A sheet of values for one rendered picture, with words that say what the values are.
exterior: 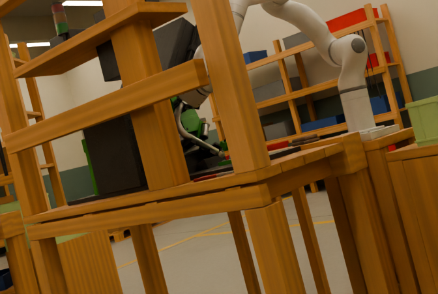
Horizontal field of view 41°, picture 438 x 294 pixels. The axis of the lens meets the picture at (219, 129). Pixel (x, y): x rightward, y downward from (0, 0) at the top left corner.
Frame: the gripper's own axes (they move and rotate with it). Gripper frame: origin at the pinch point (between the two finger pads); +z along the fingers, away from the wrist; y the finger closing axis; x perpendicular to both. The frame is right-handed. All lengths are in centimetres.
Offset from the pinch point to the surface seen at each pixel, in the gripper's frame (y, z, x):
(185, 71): 23, -45, 36
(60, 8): 62, 7, -18
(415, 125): -63, -71, 16
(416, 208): -81, -55, 36
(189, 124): -8.2, 3.0, 3.2
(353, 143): -53, -49, 18
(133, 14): 44, -36, 14
